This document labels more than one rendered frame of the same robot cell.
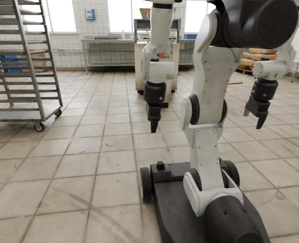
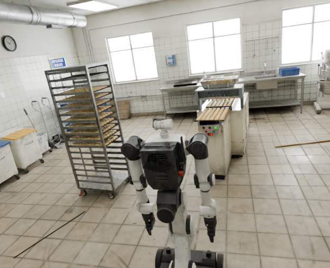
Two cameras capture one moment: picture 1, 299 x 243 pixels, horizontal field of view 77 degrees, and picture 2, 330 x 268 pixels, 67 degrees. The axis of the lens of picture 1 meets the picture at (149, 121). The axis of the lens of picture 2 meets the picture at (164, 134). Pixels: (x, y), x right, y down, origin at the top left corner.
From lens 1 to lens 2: 1.49 m
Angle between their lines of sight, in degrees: 23
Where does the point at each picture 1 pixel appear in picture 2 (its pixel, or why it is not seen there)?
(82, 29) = (163, 75)
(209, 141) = (183, 244)
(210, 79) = not seen: hidden behind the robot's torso
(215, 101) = (180, 224)
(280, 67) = (210, 212)
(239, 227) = not seen: outside the picture
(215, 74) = not seen: hidden behind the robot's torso
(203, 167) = (177, 260)
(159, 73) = (145, 210)
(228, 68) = (180, 210)
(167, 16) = (140, 193)
